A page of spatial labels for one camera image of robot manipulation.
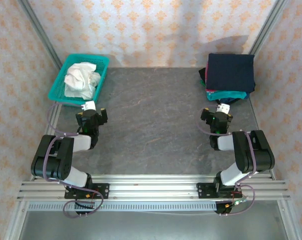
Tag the white printed t-shirt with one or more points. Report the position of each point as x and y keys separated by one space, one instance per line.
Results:
x=78 y=80

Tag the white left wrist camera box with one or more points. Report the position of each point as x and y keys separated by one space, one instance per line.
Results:
x=88 y=105

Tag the teal folded t-shirt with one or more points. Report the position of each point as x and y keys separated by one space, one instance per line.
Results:
x=228 y=95

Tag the black folded t-shirt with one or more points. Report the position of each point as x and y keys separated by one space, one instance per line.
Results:
x=202 y=73

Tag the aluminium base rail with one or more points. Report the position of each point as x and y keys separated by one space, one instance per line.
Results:
x=153 y=190

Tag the aluminium frame post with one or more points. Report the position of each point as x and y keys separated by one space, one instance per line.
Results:
x=268 y=25
x=40 y=32

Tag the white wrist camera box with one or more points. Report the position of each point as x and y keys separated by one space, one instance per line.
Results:
x=223 y=108
x=88 y=105

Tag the pink folded t-shirt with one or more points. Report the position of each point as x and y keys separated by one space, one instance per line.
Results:
x=210 y=90

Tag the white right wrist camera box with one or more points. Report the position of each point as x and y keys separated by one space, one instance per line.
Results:
x=223 y=108

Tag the dark blue folded t-shirt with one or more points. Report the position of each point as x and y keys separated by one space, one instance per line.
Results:
x=229 y=100

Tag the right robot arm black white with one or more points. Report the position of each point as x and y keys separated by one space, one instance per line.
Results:
x=256 y=155

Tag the aluminium frame leg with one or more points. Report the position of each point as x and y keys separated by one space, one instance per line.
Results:
x=289 y=225
x=14 y=225

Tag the teal plastic basket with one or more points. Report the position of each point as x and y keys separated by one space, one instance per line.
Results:
x=102 y=62

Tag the green folded t-shirt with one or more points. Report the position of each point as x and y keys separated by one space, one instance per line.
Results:
x=202 y=83

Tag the navy folded t-shirt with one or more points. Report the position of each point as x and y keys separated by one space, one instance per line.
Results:
x=231 y=72

